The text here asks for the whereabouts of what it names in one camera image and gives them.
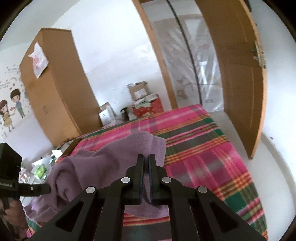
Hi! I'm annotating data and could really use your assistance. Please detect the purple fleece pants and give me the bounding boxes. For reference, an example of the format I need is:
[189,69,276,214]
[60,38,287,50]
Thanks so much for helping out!
[24,131,166,223]

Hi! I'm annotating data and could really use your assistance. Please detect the person's left hand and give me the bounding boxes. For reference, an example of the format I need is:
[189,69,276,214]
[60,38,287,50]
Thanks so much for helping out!
[4,199,28,229]

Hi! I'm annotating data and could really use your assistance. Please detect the green tissue pack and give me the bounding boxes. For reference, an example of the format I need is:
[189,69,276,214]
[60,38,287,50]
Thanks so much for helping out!
[31,164,50,180]

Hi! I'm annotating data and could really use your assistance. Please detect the dark smartphone on bed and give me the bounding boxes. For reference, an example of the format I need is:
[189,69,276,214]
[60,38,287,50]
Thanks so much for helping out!
[61,138,82,157]

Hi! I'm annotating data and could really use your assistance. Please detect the plaid pink green bedsheet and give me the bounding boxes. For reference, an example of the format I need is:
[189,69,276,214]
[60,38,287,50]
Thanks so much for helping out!
[27,104,267,237]

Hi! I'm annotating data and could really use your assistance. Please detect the wooden wardrobe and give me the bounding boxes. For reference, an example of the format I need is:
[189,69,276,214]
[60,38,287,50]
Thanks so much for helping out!
[20,28,102,146]

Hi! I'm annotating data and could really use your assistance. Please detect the white carton box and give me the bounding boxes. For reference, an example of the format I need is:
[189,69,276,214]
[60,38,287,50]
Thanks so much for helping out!
[99,102,116,126]

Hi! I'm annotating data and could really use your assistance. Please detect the white plastic bag on wardrobe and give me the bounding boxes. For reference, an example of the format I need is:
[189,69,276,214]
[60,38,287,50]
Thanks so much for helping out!
[28,42,49,78]

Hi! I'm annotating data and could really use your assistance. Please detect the red gift box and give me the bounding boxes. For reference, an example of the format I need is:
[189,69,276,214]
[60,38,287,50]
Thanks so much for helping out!
[132,97,164,118]

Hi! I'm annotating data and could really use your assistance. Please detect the brown cardboard box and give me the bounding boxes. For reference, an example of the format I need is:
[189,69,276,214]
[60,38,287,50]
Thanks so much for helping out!
[127,81,151,101]

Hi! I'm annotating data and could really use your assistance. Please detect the wooden door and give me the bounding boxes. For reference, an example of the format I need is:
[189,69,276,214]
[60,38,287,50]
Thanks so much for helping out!
[196,1,267,159]

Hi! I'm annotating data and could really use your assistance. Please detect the cartoon couple wall sticker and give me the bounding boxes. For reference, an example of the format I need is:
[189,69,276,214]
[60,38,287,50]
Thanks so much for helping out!
[1,88,26,132]

